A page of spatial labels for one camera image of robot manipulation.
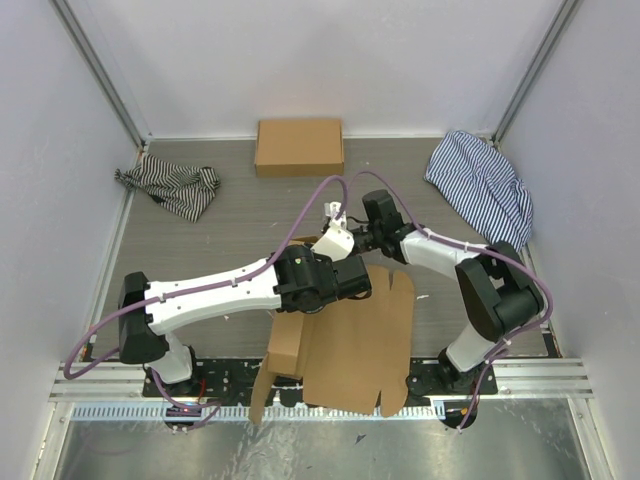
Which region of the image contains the right aluminium corner post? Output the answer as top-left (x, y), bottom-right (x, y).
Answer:
top-left (491, 0), bottom-right (583, 145)

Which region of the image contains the aluminium rail front bar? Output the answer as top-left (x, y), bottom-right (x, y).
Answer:
top-left (49, 358), bottom-right (593, 402)

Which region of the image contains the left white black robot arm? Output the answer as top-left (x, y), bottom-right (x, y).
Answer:
top-left (118, 244), bottom-right (372, 397)

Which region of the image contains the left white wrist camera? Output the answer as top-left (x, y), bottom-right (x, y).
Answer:
top-left (311, 202), bottom-right (355, 261)

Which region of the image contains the blue white striped cloth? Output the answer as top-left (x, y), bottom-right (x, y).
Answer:
top-left (425, 130), bottom-right (533, 251)

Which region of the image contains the aluminium corner post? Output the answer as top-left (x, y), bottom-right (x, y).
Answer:
top-left (491, 0), bottom-right (583, 145)
top-left (50, 0), bottom-right (148, 149)

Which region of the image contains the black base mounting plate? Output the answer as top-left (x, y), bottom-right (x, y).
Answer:
top-left (165, 357), bottom-right (498, 407)

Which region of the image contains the black white striped cloth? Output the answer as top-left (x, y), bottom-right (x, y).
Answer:
top-left (114, 153), bottom-right (221, 223)

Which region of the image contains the left aluminium corner post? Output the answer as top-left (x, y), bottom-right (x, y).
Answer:
top-left (50, 0), bottom-right (148, 149)

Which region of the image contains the folded brown cardboard box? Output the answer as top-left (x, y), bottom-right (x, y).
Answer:
top-left (254, 118), bottom-right (344, 178)

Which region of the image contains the grey slotted cable duct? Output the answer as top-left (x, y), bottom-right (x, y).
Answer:
top-left (70, 401), bottom-right (445, 423)

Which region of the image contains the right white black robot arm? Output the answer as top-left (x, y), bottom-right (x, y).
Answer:
top-left (352, 190), bottom-right (544, 395)

